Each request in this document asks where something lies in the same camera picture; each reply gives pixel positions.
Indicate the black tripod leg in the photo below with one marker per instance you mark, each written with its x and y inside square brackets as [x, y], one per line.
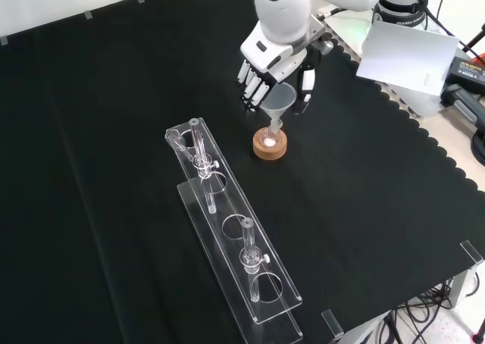
[473, 41]

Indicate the grey metal clamp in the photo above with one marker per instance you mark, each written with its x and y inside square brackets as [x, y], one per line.
[460, 101]

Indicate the clear acrylic table clamp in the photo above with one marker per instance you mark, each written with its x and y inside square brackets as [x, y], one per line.
[471, 253]
[332, 325]

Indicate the black cloth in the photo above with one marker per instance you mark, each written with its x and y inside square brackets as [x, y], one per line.
[94, 169]

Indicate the black power adapter yellow label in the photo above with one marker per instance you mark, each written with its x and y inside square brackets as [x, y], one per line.
[468, 71]

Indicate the white paper sheet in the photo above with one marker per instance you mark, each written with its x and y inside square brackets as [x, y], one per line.
[407, 58]

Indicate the clear plastic funnel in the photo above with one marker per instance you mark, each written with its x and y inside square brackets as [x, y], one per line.
[280, 99]

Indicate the small round-bottom glass flask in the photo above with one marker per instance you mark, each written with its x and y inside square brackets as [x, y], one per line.
[270, 141]

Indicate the clear acrylic funnel stand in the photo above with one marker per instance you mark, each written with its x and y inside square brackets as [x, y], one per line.
[227, 207]

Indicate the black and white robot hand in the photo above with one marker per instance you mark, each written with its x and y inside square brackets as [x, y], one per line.
[273, 60]

